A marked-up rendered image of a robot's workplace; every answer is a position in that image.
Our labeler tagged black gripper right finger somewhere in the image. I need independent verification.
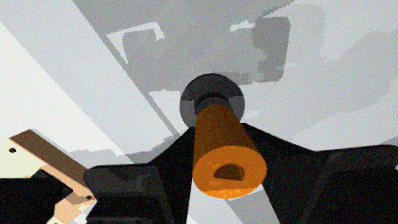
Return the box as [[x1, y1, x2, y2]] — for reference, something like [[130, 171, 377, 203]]
[[241, 123, 398, 224]]

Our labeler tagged orange knob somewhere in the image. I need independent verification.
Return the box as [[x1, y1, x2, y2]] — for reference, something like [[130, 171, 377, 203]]
[[192, 104, 267, 199]]

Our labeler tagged dark grey round pedestal with shaft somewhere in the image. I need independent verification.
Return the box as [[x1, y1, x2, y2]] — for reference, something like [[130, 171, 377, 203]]
[[179, 73, 245, 128]]

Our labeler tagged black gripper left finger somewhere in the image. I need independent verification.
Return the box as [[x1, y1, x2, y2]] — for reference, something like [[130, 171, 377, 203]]
[[83, 127, 195, 224]]

